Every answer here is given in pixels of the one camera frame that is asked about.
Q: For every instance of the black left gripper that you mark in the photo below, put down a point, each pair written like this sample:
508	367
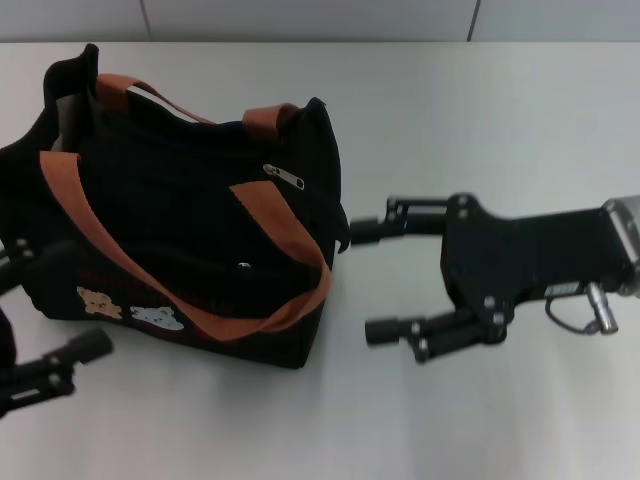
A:
5	340

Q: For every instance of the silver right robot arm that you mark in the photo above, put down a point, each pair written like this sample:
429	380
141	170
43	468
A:
627	240

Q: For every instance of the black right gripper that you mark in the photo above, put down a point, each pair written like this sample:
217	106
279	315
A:
525	265

